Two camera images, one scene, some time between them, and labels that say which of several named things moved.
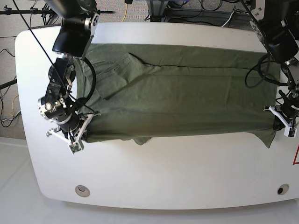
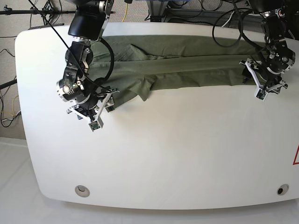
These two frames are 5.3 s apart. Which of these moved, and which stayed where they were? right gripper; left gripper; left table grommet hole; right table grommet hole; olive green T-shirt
Moved: right gripper; left gripper; olive green T-shirt
Stayed: left table grommet hole; right table grommet hole
